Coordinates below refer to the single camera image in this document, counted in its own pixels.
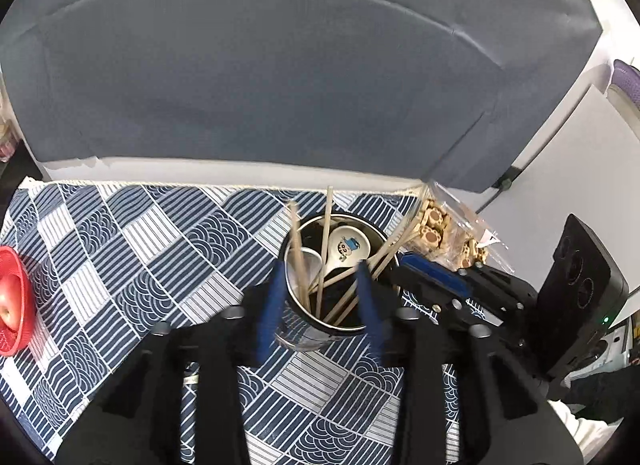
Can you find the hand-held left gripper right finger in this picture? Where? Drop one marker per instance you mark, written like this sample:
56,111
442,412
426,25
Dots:
371,305

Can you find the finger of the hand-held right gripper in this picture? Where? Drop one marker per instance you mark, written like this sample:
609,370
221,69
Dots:
465,312
440,277

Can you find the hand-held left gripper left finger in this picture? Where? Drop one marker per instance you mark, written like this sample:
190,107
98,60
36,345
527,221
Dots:
272,305

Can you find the bamboo chopstick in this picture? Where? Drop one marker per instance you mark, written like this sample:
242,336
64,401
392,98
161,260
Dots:
387,252
327,225
299,250
340,277

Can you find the large cartoon print spoon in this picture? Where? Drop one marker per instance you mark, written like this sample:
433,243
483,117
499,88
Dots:
350,245

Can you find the black utensil holder cup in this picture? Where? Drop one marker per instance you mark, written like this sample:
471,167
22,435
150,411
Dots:
372,240

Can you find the person's right forearm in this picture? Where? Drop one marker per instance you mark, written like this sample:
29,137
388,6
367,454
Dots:
585,430

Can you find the clear bag of cookies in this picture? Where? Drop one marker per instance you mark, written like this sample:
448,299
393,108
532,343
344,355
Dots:
435,225

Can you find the blue white patterned tablecloth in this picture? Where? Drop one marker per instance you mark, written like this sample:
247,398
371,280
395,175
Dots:
150,245

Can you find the purple fabric item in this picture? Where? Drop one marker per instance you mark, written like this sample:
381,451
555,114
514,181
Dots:
627,82

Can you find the grey fabric sofa back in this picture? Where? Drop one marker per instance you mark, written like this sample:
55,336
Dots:
300,70

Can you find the red plastic basket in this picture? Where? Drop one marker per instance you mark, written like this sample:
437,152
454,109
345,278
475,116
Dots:
25,305

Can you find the red apple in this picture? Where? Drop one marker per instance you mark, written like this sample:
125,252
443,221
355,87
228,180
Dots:
7,305

